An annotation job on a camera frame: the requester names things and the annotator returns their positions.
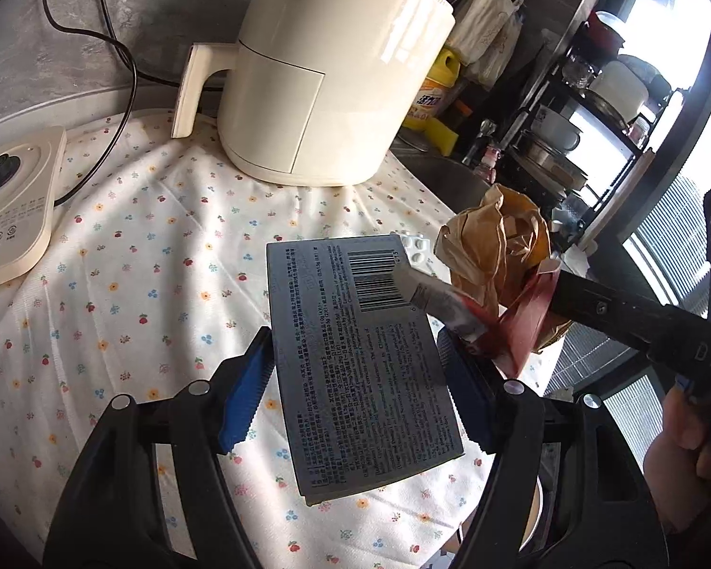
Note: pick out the cream kettle base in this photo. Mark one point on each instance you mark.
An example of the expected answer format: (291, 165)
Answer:
(12, 213)

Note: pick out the person's right hand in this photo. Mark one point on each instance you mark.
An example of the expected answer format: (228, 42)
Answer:
(678, 432)

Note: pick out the white squeezed tube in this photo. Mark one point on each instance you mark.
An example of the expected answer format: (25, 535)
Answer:
(444, 308)

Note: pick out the cream air fryer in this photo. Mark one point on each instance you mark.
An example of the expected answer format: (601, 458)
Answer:
(308, 101)

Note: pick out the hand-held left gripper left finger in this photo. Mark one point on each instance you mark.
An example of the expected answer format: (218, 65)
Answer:
(243, 403)

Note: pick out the steel pan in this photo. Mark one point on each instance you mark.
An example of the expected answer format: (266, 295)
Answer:
(551, 160)

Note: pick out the grey window blind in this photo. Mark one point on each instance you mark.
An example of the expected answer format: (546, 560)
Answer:
(669, 249)

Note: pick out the pack of plastic bags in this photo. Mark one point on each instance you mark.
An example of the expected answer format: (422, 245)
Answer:
(486, 23)

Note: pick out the black dish rack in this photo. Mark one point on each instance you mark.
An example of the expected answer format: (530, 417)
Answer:
(604, 124)

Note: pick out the red wrapper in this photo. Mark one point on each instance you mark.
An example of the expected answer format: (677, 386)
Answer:
(524, 332)

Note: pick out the white cup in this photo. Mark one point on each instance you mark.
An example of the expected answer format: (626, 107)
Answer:
(560, 127)

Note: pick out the white pot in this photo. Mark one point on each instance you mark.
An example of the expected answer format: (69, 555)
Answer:
(622, 92)

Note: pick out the grey printed cardboard box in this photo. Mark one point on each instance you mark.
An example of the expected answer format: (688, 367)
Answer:
(361, 397)

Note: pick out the yellow detergent bottle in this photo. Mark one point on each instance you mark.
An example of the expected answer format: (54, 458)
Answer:
(432, 95)

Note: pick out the white pill blister pack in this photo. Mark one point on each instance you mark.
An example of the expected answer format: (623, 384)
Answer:
(418, 249)

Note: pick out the brown paper bag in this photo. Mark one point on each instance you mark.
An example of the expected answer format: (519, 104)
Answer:
(486, 231)

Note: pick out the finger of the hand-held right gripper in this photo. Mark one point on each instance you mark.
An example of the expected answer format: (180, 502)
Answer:
(604, 308)

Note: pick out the floral tablecloth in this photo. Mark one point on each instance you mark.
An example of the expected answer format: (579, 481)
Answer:
(154, 261)

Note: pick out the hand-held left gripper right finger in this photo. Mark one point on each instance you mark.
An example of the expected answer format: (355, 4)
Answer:
(462, 391)

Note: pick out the steel sink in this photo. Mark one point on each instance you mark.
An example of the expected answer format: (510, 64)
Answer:
(444, 184)

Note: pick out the dark red bowl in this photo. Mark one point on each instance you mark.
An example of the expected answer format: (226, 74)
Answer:
(604, 38)

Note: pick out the yellow sponge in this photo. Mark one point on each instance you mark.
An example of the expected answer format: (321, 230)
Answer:
(444, 139)

